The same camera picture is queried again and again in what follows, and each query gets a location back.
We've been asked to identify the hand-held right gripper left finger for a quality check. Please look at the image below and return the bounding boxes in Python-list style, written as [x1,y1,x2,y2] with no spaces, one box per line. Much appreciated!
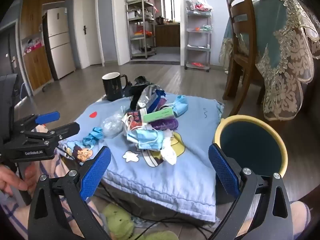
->
[27,146,112,240]

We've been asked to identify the wooden kitchen counter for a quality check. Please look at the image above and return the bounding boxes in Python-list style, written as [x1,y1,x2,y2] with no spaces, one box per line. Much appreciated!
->
[155,22,180,47]

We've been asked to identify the pink packets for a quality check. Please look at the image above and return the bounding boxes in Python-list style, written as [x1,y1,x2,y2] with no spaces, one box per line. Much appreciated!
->
[22,37,44,55]

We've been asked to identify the person's left hand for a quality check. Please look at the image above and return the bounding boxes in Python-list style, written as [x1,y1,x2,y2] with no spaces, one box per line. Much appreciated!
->
[0,164,39,197]

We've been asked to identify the black plastic bag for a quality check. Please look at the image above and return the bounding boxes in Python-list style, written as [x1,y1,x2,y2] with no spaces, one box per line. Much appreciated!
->
[124,76,155,110]

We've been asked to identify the green plush toy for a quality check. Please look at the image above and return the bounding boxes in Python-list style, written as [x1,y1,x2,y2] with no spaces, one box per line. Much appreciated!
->
[102,204,180,240]

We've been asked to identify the black mug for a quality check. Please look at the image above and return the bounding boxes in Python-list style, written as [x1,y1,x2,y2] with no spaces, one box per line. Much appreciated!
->
[102,72,128,102]

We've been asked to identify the white tissue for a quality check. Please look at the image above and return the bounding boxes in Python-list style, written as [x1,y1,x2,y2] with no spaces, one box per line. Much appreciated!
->
[160,130,178,165]

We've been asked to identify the green and white box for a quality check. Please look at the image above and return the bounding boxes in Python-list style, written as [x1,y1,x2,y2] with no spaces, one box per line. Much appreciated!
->
[143,107,174,123]

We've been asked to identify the red and white wrapper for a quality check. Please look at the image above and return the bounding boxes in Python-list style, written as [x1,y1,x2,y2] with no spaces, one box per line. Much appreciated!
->
[122,110,148,133]

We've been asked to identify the light blue cover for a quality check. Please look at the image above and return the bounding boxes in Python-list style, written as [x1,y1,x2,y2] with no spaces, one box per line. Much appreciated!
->
[172,95,189,117]

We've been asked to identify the white refrigerator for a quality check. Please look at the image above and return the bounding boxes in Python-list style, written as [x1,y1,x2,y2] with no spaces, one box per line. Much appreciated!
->
[42,7,76,80]

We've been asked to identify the crumpled blue glove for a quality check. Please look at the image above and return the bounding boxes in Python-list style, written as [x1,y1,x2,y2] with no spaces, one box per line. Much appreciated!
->
[82,127,103,147]

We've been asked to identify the grey plastic shelf rack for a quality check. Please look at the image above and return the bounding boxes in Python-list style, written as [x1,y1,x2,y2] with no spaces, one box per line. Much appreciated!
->
[185,7,213,72]

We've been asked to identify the silver foil packet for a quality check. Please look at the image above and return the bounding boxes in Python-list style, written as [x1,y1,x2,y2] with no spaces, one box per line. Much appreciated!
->
[136,85,163,113]

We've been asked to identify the white door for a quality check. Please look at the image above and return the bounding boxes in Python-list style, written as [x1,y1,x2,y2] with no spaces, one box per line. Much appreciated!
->
[74,0,103,69]

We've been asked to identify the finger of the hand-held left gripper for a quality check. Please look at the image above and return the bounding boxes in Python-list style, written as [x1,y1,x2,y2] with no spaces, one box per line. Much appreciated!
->
[24,122,80,147]
[12,111,60,133]

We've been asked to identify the window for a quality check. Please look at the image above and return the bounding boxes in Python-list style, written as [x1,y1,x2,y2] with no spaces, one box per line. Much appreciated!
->
[161,0,175,22]

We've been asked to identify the lace covered table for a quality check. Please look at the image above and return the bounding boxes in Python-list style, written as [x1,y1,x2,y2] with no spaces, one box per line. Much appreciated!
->
[219,0,320,122]

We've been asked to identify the yellow rimmed teal trash bin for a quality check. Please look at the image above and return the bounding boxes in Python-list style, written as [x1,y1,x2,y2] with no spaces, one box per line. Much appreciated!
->
[214,115,288,205]

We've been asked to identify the blue snack packet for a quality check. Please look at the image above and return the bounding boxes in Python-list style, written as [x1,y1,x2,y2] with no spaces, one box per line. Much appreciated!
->
[147,90,167,113]

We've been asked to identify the person's left leg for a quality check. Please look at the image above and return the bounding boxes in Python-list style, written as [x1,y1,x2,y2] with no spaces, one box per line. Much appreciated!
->
[0,125,108,240]

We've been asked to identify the clear plastic bag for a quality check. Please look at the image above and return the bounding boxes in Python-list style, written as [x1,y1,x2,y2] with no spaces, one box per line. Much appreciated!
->
[102,114,125,138]

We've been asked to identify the wooden cabinet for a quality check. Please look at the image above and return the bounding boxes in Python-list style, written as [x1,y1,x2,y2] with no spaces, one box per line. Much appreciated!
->
[19,0,67,90]

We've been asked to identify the black floor cable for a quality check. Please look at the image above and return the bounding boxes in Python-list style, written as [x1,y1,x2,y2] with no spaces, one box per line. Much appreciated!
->
[100,180,215,240]

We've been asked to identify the metal shelf rack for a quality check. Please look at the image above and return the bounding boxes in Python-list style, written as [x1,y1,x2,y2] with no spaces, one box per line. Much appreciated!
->
[126,0,157,60]

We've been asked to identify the brown wooden chair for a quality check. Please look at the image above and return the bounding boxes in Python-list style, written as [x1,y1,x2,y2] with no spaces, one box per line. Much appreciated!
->
[222,0,265,117]

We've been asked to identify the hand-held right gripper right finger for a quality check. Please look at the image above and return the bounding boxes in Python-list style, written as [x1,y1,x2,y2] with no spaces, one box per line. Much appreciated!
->
[208,144,293,240]

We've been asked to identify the blue face mask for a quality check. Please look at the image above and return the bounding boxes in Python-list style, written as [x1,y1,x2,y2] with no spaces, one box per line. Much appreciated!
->
[126,129,164,152]

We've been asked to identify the light blue cartoon cushion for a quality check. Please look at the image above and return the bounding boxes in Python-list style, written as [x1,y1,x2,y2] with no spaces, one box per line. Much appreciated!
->
[58,92,225,223]

